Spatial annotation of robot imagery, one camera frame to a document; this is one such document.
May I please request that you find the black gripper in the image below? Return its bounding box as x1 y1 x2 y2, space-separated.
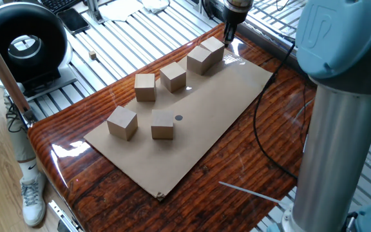
222 5 254 46

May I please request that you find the light wooden cube block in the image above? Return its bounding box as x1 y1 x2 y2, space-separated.
186 45 214 76
159 61 187 93
106 105 138 142
200 35 225 65
134 73 157 102
150 109 175 140

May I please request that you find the white silver wrist adapter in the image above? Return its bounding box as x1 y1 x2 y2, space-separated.
224 0 254 9

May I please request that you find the brown cardboard sheet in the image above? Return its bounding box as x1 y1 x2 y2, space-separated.
83 40 274 199

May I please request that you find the white paper sheet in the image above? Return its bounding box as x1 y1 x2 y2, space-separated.
99 0 145 23

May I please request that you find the short aluminium profile stand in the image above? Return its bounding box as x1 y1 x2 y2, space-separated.
85 0 106 25

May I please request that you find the black smartphone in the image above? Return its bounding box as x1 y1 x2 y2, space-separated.
56 8 91 35

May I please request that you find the white zip tie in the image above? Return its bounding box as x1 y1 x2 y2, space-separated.
218 180 285 204

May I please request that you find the white grey lamp base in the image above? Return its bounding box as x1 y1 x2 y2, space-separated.
0 40 79 103

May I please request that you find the black keyboard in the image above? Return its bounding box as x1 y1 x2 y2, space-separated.
39 0 83 14

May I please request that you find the khaki trouser leg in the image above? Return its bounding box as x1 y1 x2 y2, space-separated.
3 92 37 163

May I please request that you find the white sock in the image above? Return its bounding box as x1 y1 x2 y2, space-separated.
18 157 40 183

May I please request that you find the white sneaker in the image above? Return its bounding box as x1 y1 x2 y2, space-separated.
19 172 48 227

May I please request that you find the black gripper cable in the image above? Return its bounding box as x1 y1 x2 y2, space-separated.
252 40 309 181

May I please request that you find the black ring light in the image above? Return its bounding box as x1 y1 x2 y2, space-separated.
0 1 69 85

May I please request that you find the tan slanted frame post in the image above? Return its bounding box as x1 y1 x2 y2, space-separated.
0 19 35 128

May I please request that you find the thin black dangling cable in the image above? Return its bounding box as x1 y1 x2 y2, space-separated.
5 102 28 133

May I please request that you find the silver slotted bracket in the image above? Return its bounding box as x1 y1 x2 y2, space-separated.
48 199 85 232

